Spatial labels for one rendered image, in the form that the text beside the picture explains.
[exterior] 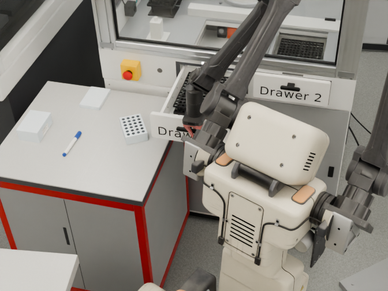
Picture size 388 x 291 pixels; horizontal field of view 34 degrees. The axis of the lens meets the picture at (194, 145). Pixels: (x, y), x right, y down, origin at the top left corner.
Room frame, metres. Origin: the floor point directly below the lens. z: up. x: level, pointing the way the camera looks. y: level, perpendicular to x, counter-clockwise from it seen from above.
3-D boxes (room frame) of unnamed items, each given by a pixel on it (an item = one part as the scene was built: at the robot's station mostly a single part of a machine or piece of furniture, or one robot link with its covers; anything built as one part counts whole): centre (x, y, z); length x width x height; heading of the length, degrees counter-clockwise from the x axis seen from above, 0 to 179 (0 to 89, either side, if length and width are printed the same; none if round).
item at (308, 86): (1.96, -0.38, 0.87); 0.29 x 0.02 x 0.11; 73
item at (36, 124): (1.91, 0.61, 0.79); 0.13 x 0.09 x 0.05; 164
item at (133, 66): (2.13, 0.24, 0.88); 0.07 x 0.05 x 0.07; 73
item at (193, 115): (1.70, -0.01, 1.01); 0.10 x 0.07 x 0.07; 164
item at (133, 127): (1.88, 0.23, 0.78); 0.12 x 0.08 x 0.04; 15
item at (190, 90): (1.71, -0.01, 1.07); 0.07 x 0.06 x 0.07; 172
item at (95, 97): (2.10, 0.40, 0.77); 0.13 x 0.09 x 0.02; 163
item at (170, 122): (1.75, 0.01, 0.87); 0.29 x 0.02 x 0.11; 73
